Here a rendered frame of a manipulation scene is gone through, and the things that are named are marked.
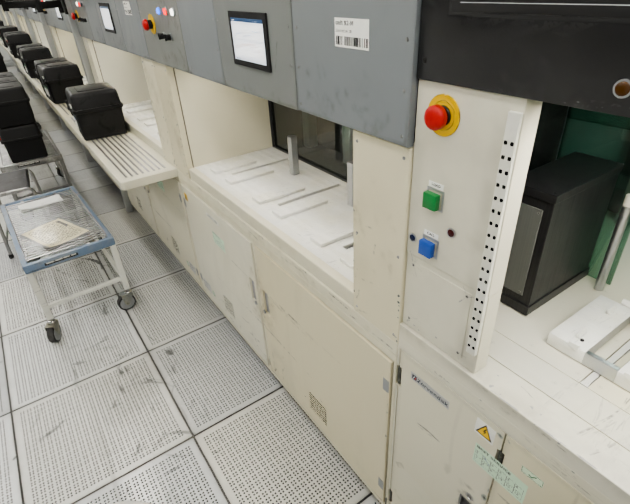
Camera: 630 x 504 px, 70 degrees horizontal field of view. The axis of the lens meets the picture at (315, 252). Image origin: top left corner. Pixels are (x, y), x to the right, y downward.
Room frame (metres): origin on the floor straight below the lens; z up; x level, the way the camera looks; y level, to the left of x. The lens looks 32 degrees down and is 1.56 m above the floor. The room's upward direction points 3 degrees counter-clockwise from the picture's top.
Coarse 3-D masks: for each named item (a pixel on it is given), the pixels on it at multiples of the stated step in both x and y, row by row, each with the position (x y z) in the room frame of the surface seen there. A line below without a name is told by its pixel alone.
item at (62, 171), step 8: (48, 136) 3.92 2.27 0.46; (0, 144) 3.76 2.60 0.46; (48, 144) 3.68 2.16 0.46; (0, 152) 3.54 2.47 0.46; (48, 152) 3.48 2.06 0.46; (56, 152) 3.43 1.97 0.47; (0, 160) 3.34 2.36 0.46; (8, 160) 3.33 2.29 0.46; (32, 160) 3.30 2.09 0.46; (40, 160) 3.32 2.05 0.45; (48, 160) 3.35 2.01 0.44; (56, 160) 3.38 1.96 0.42; (0, 168) 3.18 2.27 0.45; (8, 168) 3.20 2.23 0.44; (16, 168) 3.23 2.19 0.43; (56, 168) 4.13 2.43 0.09; (64, 168) 3.40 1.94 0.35; (64, 176) 3.59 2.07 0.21; (16, 200) 3.19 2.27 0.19
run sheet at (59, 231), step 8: (48, 224) 2.20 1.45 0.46; (56, 224) 2.19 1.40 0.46; (64, 224) 2.19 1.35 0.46; (72, 224) 2.18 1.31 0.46; (32, 232) 2.11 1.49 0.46; (40, 232) 2.11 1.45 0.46; (48, 232) 2.11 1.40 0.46; (56, 232) 2.10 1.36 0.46; (64, 232) 2.09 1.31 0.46; (72, 232) 2.09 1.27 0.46; (80, 232) 2.08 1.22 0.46; (32, 240) 2.02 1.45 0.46; (40, 240) 2.02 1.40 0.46; (48, 240) 2.02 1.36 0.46; (56, 240) 2.01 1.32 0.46; (64, 240) 2.01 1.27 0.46
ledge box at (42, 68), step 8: (40, 64) 3.77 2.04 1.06; (48, 64) 3.72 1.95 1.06; (56, 64) 3.69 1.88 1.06; (64, 64) 3.68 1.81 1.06; (72, 64) 3.68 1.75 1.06; (40, 72) 3.66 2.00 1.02; (48, 72) 3.56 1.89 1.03; (56, 72) 3.59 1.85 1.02; (64, 72) 3.62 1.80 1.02; (72, 72) 3.65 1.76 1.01; (80, 72) 3.70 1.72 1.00; (40, 80) 3.70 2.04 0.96; (48, 80) 3.55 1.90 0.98; (56, 80) 3.57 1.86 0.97; (64, 80) 3.60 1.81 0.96; (72, 80) 3.64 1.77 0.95; (80, 80) 3.68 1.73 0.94; (48, 88) 3.57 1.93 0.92; (56, 88) 3.57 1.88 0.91; (64, 88) 3.60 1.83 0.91; (48, 96) 3.71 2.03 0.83; (56, 96) 3.56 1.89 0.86; (64, 96) 3.59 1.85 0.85
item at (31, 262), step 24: (48, 192) 2.66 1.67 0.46; (72, 192) 2.63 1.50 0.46; (24, 216) 2.32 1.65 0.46; (48, 216) 2.30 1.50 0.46; (72, 216) 2.29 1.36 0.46; (96, 216) 2.27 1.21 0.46; (24, 240) 2.50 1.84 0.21; (72, 240) 2.01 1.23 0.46; (96, 240) 2.44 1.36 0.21; (24, 264) 1.80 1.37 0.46; (48, 264) 1.83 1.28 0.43; (120, 264) 2.02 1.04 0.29; (96, 288) 1.94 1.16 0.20; (48, 312) 1.79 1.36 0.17; (48, 336) 1.73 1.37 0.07
